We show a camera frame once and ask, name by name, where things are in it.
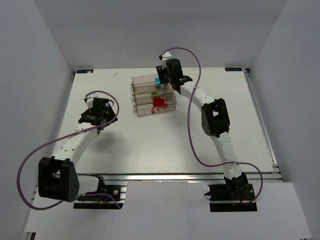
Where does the blue rounded lego brick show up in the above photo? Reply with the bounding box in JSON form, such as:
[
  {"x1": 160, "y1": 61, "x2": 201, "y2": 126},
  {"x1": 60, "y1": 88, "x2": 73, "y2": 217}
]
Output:
[{"x1": 154, "y1": 77, "x2": 162, "y2": 89}]

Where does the green rounded lego brick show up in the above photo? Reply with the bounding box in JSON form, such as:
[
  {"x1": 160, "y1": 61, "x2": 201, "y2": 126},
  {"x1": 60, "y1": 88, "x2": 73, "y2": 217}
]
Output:
[{"x1": 150, "y1": 91, "x2": 160, "y2": 99}]

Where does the red rounded lego brick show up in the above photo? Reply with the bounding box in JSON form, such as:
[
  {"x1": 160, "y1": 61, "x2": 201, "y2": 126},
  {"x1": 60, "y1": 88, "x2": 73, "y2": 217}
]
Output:
[{"x1": 152, "y1": 98, "x2": 165, "y2": 107}]

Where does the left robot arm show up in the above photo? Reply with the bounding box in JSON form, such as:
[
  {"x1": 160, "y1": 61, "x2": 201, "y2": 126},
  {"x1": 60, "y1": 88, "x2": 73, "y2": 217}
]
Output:
[{"x1": 38, "y1": 97, "x2": 118, "y2": 203}]

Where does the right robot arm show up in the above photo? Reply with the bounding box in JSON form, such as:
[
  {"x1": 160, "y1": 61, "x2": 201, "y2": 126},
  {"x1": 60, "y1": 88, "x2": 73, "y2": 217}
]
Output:
[{"x1": 156, "y1": 56, "x2": 248, "y2": 193}]

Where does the clear bin back row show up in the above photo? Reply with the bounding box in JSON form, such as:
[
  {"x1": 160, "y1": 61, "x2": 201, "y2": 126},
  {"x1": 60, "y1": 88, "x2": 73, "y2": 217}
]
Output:
[{"x1": 131, "y1": 74, "x2": 158, "y2": 85}]

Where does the clear bin third row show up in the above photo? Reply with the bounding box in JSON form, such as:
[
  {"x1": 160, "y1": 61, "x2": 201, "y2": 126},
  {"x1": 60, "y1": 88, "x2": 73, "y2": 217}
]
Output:
[{"x1": 131, "y1": 82, "x2": 172, "y2": 96}]

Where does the clear bin nearest front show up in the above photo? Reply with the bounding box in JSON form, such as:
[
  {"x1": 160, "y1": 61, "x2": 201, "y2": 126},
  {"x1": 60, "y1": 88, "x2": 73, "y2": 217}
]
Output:
[{"x1": 134, "y1": 98, "x2": 177, "y2": 117}]

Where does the clear bin second row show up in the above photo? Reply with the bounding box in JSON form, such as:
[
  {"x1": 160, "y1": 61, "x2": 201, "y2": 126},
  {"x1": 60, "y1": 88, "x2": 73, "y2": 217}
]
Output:
[{"x1": 134, "y1": 91, "x2": 174, "y2": 105}]

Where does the left blue corner label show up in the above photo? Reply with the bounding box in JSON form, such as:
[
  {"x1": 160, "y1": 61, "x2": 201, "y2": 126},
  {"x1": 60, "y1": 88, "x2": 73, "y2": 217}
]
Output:
[{"x1": 76, "y1": 69, "x2": 94, "y2": 74}]

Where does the blue corner label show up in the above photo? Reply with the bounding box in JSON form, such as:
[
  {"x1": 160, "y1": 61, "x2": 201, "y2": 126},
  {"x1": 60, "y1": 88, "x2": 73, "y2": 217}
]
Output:
[
  {"x1": 76, "y1": 69, "x2": 94, "y2": 74},
  {"x1": 224, "y1": 67, "x2": 243, "y2": 72}
]

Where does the right blue corner label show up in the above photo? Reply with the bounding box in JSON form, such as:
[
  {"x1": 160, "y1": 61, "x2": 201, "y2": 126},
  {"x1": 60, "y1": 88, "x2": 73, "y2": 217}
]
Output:
[{"x1": 224, "y1": 67, "x2": 243, "y2": 72}]

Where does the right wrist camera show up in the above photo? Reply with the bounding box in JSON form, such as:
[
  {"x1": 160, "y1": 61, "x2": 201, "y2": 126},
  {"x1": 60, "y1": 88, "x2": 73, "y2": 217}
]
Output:
[{"x1": 158, "y1": 51, "x2": 173, "y2": 69}]

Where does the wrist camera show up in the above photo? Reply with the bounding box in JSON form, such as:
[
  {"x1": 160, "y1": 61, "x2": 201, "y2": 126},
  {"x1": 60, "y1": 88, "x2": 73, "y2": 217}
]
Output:
[
  {"x1": 83, "y1": 92, "x2": 98, "y2": 104},
  {"x1": 158, "y1": 51, "x2": 173, "y2": 69}
]

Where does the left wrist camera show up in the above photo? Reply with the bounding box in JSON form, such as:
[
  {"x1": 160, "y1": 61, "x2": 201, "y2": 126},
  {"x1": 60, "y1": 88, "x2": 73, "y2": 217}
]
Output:
[{"x1": 83, "y1": 92, "x2": 98, "y2": 104}]

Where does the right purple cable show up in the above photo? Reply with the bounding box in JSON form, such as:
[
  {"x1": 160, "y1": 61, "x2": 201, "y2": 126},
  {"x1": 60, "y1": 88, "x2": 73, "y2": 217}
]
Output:
[{"x1": 158, "y1": 47, "x2": 265, "y2": 206}]

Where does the purple cable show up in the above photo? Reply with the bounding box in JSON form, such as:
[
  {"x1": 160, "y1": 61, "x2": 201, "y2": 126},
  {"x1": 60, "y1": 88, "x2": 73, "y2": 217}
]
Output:
[
  {"x1": 16, "y1": 90, "x2": 121, "y2": 210},
  {"x1": 158, "y1": 47, "x2": 265, "y2": 206}
]

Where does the aluminium table rail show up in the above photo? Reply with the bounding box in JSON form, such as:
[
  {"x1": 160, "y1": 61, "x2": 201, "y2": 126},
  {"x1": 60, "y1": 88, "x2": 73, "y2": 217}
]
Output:
[{"x1": 89, "y1": 172, "x2": 283, "y2": 182}]

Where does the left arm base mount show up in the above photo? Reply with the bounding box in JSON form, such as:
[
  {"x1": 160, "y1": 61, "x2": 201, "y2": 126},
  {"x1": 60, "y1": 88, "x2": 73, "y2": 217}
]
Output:
[{"x1": 73, "y1": 174, "x2": 127, "y2": 210}]

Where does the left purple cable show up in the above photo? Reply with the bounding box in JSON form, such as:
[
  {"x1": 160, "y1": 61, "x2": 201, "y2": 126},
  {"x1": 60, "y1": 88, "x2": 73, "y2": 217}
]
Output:
[{"x1": 16, "y1": 90, "x2": 121, "y2": 210}]

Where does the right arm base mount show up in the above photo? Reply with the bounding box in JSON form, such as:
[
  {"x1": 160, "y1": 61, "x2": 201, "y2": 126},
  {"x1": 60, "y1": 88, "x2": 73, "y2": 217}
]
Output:
[{"x1": 204, "y1": 183, "x2": 258, "y2": 213}]

